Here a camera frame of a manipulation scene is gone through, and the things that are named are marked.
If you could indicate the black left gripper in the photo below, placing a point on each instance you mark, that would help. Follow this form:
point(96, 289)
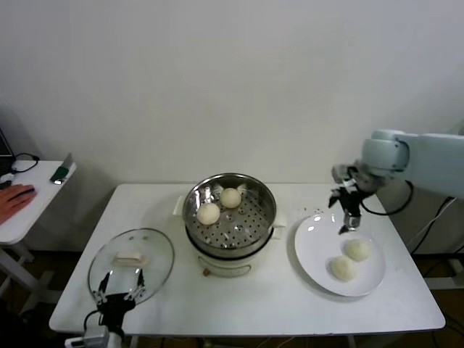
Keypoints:
point(113, 307)

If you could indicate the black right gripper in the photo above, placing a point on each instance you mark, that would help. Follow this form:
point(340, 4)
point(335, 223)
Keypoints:
point(353, 197)

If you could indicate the round glass pot lid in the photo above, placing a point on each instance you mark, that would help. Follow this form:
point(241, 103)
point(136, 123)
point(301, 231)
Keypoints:
point(145, 261)

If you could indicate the white steamed baozi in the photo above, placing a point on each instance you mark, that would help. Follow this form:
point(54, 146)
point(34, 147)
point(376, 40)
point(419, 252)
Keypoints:
point(343, 269)
point(357, 250)
point(208, 214)
point(231, 198)

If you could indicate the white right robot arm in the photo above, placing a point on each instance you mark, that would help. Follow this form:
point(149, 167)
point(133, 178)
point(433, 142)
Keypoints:
point(431, 159)

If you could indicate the perforated steel steamer basket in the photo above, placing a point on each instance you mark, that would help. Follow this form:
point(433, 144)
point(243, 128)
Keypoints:
point(250, 224)

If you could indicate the bare person hand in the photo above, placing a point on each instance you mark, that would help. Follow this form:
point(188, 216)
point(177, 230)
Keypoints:
point(12, 204)

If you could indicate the round white plate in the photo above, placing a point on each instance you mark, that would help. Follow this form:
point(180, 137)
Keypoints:
point(315, 253)

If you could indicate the laptop screen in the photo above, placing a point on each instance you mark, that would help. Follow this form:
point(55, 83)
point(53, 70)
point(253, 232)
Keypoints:
point(4, 145)

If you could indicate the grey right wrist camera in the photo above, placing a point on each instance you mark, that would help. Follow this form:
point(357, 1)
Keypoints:
point(340, 172)

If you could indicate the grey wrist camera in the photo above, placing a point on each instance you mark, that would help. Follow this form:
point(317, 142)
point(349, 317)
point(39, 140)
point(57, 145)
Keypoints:
point(340, 172)
point(97, 335)

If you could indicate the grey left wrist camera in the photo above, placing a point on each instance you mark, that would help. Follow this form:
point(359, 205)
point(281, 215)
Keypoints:
point(97, 335)

